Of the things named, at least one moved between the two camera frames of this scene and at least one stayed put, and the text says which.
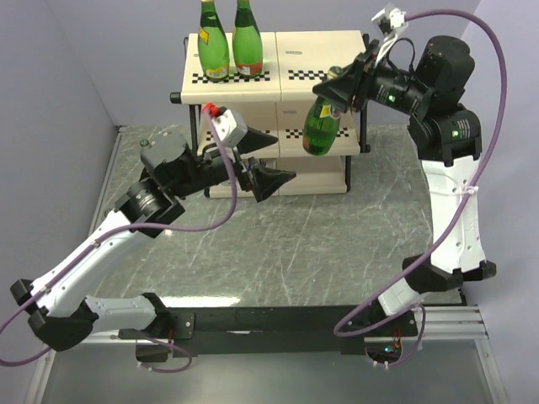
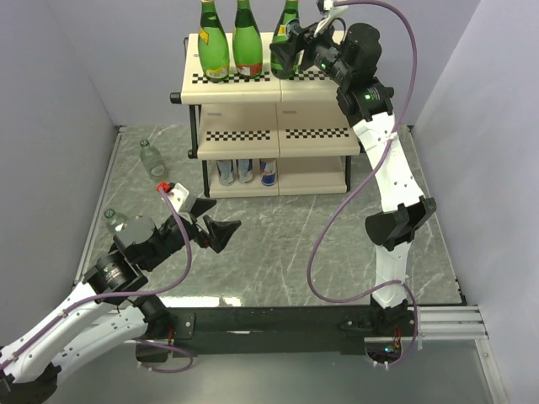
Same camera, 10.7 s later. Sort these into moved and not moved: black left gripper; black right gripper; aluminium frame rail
Moved: black right gripper; black left gripper
Not moved: aluminium frame rail
